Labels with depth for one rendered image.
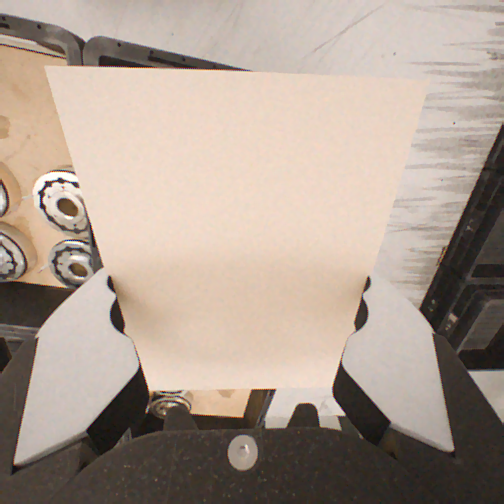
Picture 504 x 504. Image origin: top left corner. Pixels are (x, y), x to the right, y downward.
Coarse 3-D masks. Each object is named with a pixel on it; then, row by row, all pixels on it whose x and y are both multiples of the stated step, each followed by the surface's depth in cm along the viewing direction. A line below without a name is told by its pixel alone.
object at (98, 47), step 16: (96, 48) 22; (112, 48) 22; (128, 48) 22; (144, 48) 22; (96, 64) 22; (144, 64) 22; (160, 64) 22; (176, 64) 24; (192, 64) 22; (208, 64) 22; (224, 64) 23
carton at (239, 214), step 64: (64, 128) 8; (128, 128) 8; (192, 128) 8; (256, 128) 8; (320, 128) 8; (384, 128) 8; (128, 192) 9; (192, 192) 9; (256, 192) 9; (320, 192) 9; (384, 192) 9; (128, 256) 10; (192, 256) 10; (256, 256) 10; (320, 256) 11; (128, 320) 12; (192, 320) 12; (256, 320) 12; (320, 320) 12; (192, 384) 15; (256, 384) 15; (320, 384) 15
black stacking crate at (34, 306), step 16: (0, 288) 43; (16, 288) 43; (32, 288) 44; (48, 288) 45; (64, 288) 46; (0, 304) 40; (16, 304) 40; (32, 304) 41; (48, 304) 42; (0, 320) 37; (16, 320) 38; (32, 320) 38
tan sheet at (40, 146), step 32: (0, 64) 30; (32, 64) 30; (64, 64) 30; (0, 96) 31; (32, 96) 31; (0, 128) 33; (32, 128) 33; (0, 160) 35; (32, 160) 35; (64, 160) 35; (32, 192) 37; (32, 224) 40
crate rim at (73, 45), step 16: (0, 16) 20; (16, 16) 20; (0, 32) 21; (16, 32) 21; (32, 32) 21; (48, 32) 21; (64, 32) 21; (64, 48) 21; (80, 48) 22; (80, 64) 22; (96, 256) 32; (96, 272) 33
